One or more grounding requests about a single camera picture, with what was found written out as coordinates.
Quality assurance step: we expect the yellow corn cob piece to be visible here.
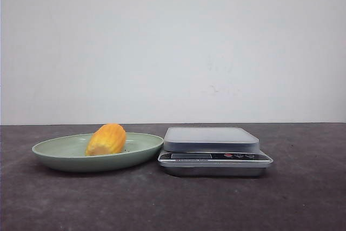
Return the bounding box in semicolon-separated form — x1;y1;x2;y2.
85;123;126;156

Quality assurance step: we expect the silver digital kitchen scale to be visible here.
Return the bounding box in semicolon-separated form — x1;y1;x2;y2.
158;127;273;177

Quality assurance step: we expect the pale green plate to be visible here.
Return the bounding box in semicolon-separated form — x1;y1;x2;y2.
32;133;163;173

